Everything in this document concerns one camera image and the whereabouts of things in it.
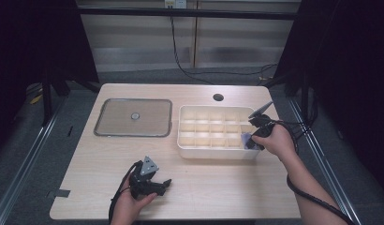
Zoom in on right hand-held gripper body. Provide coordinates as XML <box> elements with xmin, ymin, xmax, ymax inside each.
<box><xmin>247</xmin><ymin>100</ymin><xmax>278</xmax><ymax>139</ymax></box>

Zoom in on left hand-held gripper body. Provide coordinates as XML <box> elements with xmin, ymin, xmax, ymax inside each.
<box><xmin>129</xmin><ymin>155</ymin><xmax>160</xmax><ymax>200</ymax></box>

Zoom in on light purple sock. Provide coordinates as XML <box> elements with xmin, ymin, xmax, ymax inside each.
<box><xmin>240</xmin><ymin>132</ymin><xmax>254</xmax><ymax>151</ymax></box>

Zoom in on white divided storage box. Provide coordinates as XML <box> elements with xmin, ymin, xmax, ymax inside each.
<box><xmin>176</xmin><ymin>104</ymin><xmax>264</xmax><ymax>160</ymax></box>

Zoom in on person's right hand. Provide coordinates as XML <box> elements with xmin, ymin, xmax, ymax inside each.
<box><xmin>251</xmin><ymin>124</ymin><xmax>298</xmax><ymax>163</ymax></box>

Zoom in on person's left hand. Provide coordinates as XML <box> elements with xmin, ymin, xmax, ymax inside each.
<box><xmin>110</xmin><ymin>175</ymin><xmax>158</xmax><ymax>225</ymax></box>

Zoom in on clear lid with grey rim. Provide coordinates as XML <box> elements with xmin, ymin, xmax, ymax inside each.
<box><xmin>93</xmin><ymin>97</ymin><xmax>173</xmax><ymax>138</ymax></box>

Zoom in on grey tape strip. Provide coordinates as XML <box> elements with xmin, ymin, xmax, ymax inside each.
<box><xmin>46</xmin><ymin>188</ymin><xmax>71</xmax><ymax>200</ymax></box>

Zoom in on black curtain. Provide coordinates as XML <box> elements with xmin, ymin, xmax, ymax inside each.
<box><xmin>273</xmin><ymin>0</ymin><xmax>384</xmax><ymax>196</ymax></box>
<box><xmin>0</xmin><ymin>0</ymin><xmax>101</xmax><ymax>158</ymax></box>

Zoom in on black stand leg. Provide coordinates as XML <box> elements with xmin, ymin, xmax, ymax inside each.
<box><xmin>40</xmin><ymin>79</ymin><xmax>54</xmax><ymax>127</ymax></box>

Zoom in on black horizontal bar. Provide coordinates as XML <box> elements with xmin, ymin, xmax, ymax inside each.
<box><xmin>77</xmin><ymin>7</ymin><xmax>302</xmax><ymax>22</ymax></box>

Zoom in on left hand-held gripper cable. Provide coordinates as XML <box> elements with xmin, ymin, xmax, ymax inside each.
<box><xmin>108</xmin><ymin>160</ymin><xmax>143</xmax><ymax>225</ymax></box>

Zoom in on bundle of black floor cables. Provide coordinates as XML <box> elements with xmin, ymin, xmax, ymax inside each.
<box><xmin>279</xmin><ymin>87</ymin><xmax>319</xmax><ymax>147</ymax></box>

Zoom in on metal floor rail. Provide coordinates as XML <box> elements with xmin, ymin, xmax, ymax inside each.
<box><xmin>288</xmin><ymin>98</ymin><xmax>363</xmax><ymax>225</ymax></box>
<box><xmin>0</xmin><ymin>98</ymin><xmax>66</xmax><ymax>225</ymax></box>

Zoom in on black wall cable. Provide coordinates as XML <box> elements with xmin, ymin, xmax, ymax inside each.
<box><xmin>169</xmin><ymin>15</ymin><xmax>279</xmax><ymax>86</ymax></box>

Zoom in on white wall socket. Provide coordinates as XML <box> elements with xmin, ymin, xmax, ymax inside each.
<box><xmin>164</xmin><ymin>0</ymin><xmax>188</xmax><ymax>9</ymax></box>

